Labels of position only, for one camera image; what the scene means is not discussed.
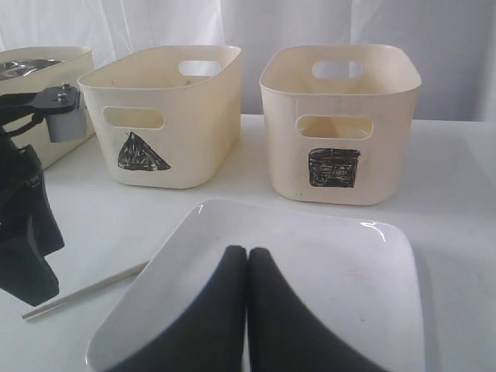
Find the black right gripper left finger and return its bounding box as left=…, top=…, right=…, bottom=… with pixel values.
left=115, top=246, right=248, bottom=371

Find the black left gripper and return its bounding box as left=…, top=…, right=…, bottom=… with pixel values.
left=1, top=128, right=64, bottom=305

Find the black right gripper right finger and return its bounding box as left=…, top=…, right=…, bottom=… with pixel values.
left=247, top=248, right=372, bottom=371

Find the wooden chopstick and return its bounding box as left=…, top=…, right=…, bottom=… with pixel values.
left=21, top=261, right=149, bottom=321

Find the stainless steel bowl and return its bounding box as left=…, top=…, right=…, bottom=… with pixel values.
left=1, top=59, right=61, bottom=81

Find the white square plate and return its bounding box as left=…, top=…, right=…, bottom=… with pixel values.
left=85, top=199, right=425, bottom=371

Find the cream bin with triangle mark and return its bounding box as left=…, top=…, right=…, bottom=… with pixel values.
left=78, top=45, right=241, bottom=189

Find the cream bin with circle mark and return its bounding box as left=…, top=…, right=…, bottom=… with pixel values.
left=1, top=46, right=95, bottom=169

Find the cream bin with square mark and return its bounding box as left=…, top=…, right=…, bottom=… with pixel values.
left=260, top=44, right=422, bottom=205

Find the white backdrop curtain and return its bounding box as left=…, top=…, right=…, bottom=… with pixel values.
left=1, top=1, right=495, bottom=122

